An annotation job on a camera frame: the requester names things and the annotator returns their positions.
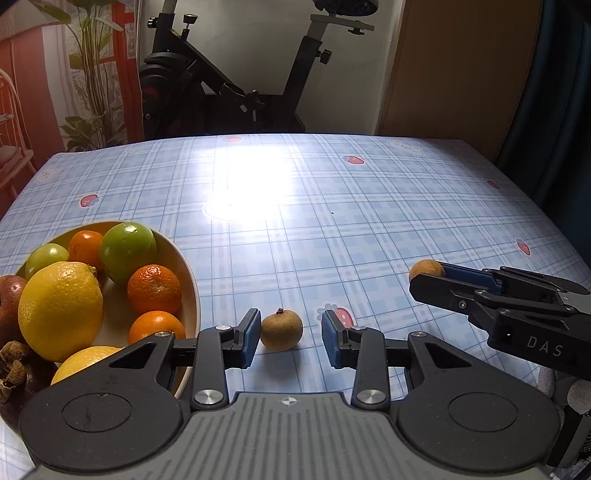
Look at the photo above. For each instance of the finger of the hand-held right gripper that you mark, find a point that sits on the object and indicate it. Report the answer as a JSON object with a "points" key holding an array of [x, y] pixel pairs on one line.
{"points": [[443, 290], [466, 277]]}

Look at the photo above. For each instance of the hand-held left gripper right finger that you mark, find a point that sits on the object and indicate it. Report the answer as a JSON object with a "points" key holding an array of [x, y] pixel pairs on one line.
{"points": [[330, 341]]}

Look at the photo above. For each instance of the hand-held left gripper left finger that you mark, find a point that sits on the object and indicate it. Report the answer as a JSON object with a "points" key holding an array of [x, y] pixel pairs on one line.
{"points": [[254, 339]]}

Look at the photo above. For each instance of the brown longan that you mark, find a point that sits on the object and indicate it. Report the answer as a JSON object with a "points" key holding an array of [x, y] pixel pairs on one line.
{"points": [[427, 268], [281, 330]]}

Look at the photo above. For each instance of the smooth orange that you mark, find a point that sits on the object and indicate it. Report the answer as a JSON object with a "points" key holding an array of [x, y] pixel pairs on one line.
{"points": [[154, 325], [85, 247]]}

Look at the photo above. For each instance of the bumpy orange mandarin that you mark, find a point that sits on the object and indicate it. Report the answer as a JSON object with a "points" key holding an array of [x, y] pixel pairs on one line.
{"points": [[154, 288]]}

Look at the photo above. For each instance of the beige plate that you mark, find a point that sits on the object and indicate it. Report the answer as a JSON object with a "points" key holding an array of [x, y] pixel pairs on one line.
{"points": [[113, 323]]}

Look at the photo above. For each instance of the large yellow orange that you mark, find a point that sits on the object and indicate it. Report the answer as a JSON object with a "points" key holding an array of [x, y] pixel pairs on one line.
{"points": [[83, 362], [60, 309]]}

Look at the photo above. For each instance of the person's right hand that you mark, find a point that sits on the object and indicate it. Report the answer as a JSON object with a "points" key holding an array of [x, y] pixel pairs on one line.
{"points": [[577, 394]]}

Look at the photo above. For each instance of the large green apple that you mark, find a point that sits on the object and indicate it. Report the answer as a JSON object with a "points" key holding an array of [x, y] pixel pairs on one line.
{"points": [[127, 251]]}

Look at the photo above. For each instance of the dark blue curtain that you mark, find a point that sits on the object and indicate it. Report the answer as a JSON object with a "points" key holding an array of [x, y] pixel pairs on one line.
{"points": [[554, 115]]}

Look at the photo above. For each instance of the wooden cabinet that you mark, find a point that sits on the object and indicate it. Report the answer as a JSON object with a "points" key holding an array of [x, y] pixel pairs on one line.
{"points": [[452, 69]]}

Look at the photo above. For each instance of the small green apple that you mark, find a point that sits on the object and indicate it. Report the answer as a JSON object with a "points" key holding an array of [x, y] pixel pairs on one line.
{"points": [[44, 256]]}

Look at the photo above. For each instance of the dark purple mangosteen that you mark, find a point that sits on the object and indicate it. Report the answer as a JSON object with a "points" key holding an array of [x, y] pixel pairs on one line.
{"points": [[14, 392]]}

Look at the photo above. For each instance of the red apple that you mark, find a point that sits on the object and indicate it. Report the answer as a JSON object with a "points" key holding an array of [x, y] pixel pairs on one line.
{"points": [[9, 300]]}

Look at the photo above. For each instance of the black exercise bike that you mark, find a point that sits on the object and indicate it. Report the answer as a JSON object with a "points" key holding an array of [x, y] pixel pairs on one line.
{"points": [[171, 83]]}

